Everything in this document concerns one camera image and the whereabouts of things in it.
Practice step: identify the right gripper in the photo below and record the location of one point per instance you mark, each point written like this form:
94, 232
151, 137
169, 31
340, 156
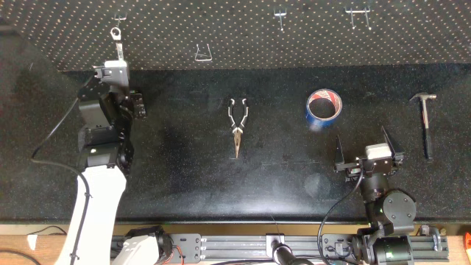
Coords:
375, 167

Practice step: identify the wrench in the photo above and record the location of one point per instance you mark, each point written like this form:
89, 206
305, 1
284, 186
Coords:
119, 48

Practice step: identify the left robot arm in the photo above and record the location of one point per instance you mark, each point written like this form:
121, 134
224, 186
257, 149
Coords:
99, 191

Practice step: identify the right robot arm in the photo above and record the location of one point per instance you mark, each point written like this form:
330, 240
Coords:
393, 213

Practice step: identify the black pegboard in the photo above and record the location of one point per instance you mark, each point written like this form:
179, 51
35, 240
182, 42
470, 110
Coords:
257, 40

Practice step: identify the roll of blue tape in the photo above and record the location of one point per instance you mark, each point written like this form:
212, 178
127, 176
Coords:
324, 119

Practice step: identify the hammer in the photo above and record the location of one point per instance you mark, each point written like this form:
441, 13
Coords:
426, 121

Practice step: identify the pliers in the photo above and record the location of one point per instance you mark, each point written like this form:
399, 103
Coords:
237, 129

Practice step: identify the metal hook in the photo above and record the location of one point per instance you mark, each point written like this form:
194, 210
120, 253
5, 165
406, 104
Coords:
352, 16
280, 14
120, 17
203, 59

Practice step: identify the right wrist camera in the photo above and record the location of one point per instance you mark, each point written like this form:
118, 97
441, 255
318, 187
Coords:
378, 151

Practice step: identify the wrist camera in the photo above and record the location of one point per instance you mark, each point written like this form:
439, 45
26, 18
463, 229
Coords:
378, 151
117, 71

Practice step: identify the mounting rail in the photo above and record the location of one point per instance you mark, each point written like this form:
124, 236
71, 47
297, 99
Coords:
228, 248

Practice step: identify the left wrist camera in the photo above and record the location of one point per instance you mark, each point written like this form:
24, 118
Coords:
117, 71

